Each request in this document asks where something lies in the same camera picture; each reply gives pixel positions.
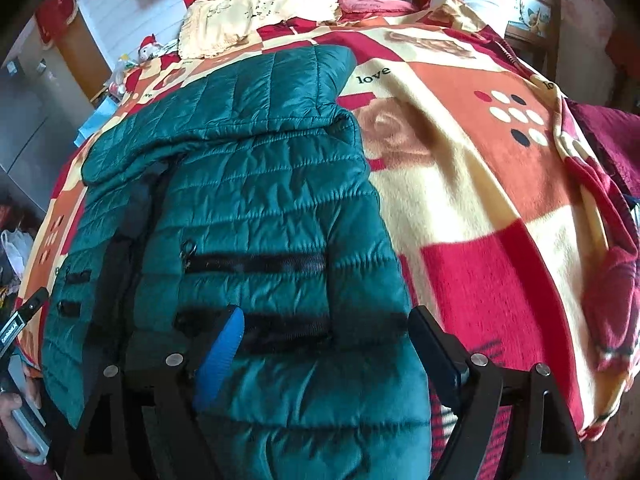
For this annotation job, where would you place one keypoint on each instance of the red hanging decoration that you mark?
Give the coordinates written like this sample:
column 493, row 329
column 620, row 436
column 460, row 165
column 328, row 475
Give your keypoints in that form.
column 60, row 10

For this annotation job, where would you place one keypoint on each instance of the white pillow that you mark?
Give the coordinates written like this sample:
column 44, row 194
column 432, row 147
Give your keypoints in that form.
column 475, row 0

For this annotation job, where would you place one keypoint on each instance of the red and cream printed blanket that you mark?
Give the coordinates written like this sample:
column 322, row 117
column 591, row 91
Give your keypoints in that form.
column 475, row 185

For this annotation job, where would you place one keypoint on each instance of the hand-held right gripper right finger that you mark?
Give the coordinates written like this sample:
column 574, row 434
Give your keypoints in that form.
column 436, row 351

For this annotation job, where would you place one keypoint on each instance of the red and white stuffed toy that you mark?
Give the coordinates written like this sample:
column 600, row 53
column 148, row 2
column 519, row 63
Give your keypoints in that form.
column 149, row 50

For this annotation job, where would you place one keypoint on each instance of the wooden chair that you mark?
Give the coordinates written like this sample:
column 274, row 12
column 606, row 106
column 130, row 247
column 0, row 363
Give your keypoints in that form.
column 545, row 55

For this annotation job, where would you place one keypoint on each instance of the white plastic bag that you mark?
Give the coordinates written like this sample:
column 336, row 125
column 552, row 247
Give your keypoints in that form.
column 15, row 250

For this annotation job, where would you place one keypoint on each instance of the floral cloth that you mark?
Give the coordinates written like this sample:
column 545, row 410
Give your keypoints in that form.
column 530, row 10

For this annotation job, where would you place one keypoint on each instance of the teal quilted puffer jacket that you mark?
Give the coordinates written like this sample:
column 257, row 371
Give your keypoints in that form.
column 260, row 195

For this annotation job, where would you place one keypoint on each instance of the light blue cloth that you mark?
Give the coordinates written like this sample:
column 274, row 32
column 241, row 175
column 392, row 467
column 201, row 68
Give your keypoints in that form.
column 97, row 120

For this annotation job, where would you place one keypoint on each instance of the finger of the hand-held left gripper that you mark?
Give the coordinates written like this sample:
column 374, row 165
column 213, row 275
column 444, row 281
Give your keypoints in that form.
column 35, row 302

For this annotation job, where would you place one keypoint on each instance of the person's left hand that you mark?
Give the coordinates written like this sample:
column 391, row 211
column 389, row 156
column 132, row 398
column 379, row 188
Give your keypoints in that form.
column 12, row 422

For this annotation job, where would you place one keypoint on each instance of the wooden cabinet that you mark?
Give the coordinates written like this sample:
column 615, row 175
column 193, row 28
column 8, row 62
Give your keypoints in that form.
column 85, row 60

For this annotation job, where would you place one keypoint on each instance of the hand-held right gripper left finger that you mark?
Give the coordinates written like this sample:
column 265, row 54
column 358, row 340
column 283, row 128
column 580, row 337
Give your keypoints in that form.
column 220, row 355

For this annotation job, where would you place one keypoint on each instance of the grey refrigerator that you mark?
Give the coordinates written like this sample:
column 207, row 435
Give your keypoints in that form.
column 25, row 110

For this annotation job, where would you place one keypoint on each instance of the pink pillow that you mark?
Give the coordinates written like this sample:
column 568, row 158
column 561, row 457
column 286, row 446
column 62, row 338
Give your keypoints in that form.
column 370, row 2

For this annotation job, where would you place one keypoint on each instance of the cream embroidered cloth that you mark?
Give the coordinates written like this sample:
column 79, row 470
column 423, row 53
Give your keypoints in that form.
column 240, row 20

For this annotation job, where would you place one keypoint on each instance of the maroon blanket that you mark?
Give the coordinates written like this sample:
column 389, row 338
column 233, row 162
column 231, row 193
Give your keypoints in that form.
column 610, row 130

